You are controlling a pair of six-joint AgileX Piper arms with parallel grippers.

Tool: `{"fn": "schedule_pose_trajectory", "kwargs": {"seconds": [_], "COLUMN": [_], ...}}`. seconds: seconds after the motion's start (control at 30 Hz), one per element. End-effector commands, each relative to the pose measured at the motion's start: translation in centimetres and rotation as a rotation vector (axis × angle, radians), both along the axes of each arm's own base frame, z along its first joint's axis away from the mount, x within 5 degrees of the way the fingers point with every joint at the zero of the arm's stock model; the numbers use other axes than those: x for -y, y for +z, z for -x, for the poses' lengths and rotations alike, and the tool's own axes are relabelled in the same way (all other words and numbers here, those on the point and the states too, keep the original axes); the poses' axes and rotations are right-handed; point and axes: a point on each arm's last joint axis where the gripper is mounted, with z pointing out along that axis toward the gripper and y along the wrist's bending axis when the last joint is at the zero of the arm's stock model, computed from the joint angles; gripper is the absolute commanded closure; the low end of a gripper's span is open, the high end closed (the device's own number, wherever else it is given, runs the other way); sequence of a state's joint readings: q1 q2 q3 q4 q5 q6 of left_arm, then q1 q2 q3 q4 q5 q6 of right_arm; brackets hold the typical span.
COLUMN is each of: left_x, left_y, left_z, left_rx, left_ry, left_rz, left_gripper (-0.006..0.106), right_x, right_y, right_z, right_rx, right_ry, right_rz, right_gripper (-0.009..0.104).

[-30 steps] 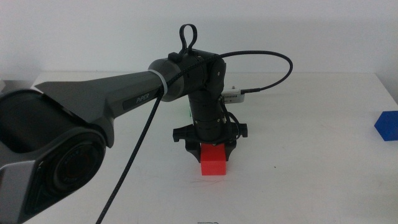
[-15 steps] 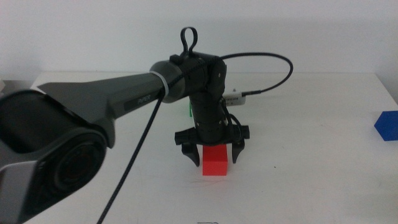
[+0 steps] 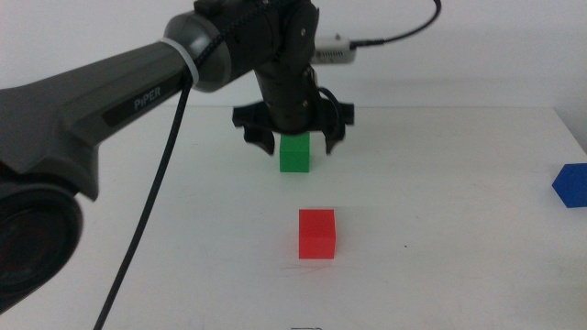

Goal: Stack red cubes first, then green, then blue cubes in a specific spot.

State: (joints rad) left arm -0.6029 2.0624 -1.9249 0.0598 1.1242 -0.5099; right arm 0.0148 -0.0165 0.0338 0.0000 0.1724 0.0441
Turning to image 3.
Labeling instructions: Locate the long black arm cable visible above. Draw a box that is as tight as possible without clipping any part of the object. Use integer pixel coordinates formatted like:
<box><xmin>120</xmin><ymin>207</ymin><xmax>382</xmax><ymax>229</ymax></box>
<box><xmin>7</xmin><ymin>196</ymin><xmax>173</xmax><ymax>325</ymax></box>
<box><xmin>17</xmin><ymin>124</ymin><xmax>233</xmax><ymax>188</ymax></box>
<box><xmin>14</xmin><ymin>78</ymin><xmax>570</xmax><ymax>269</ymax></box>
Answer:
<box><xmin>93</xmin><ymin>2</ymin><xmax>271</xmax><ymax>330</ymax></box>

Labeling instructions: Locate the red cube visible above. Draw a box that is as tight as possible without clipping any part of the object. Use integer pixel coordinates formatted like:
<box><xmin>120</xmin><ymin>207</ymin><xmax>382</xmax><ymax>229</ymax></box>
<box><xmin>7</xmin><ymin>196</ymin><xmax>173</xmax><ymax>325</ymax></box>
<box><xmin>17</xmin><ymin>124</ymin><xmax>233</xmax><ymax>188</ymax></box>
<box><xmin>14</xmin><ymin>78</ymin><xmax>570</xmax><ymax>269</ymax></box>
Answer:
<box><xmin>298</xmin><ymin>209</ymin><xmax>337</xmax><ymax>260</ymax></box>

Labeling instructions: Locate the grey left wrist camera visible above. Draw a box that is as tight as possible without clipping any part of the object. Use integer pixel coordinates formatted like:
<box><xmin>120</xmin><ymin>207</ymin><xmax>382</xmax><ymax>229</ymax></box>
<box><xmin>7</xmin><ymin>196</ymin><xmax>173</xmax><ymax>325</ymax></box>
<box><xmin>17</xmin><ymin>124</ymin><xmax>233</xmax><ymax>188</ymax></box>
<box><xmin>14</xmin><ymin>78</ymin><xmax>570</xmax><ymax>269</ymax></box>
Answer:
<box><xmin>311</xmin><ymin>34</ymin><xmax>358</xmax><ymax>65</ymax></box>

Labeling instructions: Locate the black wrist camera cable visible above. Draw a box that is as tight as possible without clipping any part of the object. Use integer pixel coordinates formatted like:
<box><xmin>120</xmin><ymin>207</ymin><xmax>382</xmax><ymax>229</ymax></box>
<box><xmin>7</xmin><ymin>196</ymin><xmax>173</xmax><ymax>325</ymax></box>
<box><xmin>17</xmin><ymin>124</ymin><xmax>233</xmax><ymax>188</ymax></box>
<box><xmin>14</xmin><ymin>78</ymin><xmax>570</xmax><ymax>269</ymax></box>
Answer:
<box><xmin>350</xmin><ymin>0</ymin><xmax>442</xmax><ymax>50</ymax></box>

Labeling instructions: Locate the green cube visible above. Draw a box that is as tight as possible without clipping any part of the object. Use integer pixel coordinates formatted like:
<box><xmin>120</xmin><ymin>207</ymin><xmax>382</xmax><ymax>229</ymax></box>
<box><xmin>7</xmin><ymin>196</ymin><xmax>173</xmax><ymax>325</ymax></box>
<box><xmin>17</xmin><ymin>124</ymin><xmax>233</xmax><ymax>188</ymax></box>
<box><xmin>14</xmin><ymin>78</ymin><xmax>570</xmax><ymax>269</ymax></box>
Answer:
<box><xmin>279</xmin><ymin>132</ymin><xmax>311</xmax><ymax>173</ymax></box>

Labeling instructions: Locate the white cable tie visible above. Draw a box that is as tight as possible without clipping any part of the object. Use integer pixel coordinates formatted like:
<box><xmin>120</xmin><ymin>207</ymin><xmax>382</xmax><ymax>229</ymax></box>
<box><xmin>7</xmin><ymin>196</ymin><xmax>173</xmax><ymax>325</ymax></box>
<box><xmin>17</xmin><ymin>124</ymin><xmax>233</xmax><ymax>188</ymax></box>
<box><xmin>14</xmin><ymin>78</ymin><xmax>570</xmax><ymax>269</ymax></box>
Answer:
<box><xmin>161</xmin><ymin>37</ymin><xmax>201</xmax><ymax>87</ymax></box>

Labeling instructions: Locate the blue cube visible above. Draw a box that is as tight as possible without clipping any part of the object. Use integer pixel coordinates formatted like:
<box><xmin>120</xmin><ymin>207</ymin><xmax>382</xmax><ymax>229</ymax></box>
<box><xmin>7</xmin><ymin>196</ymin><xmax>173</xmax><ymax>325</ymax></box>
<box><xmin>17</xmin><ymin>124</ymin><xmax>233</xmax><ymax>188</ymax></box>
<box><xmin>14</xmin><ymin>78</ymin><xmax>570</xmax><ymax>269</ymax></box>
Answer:
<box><xmin>551</xmin><ymin>162</ymin><xmax>587</xmax><ymax>209</ymax></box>

